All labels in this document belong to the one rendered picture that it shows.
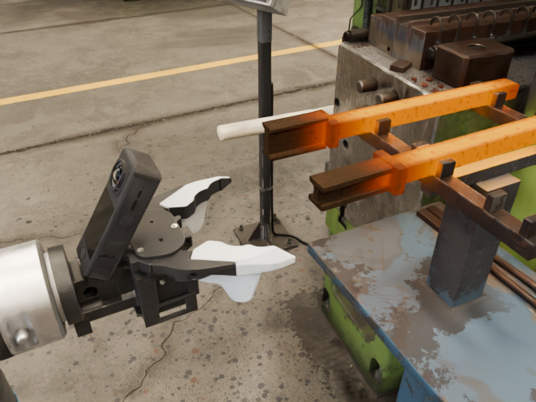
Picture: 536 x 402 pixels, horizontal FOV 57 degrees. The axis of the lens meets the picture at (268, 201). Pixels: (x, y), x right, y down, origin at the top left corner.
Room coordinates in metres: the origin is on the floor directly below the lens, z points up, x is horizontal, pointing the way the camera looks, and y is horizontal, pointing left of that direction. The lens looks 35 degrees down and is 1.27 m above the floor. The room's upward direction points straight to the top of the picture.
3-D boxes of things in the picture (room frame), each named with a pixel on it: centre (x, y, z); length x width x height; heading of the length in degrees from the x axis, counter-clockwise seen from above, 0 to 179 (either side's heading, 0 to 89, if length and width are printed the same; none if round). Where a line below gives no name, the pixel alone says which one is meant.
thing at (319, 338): (1.06, -0.23, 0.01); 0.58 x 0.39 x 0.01; 22
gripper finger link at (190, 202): (0.44, 0.08, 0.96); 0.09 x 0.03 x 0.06; 153
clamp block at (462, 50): (0.94, -0.40, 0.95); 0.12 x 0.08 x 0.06; 112
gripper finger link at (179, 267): (0.33, 0.07, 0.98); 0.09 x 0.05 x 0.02; 81
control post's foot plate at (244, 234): (1.57, 0.01, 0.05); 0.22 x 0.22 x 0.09; 22
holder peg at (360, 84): (1.02, -0.21, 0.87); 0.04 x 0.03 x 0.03; 112
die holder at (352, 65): (1.11, -0.50, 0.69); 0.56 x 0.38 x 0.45; 112
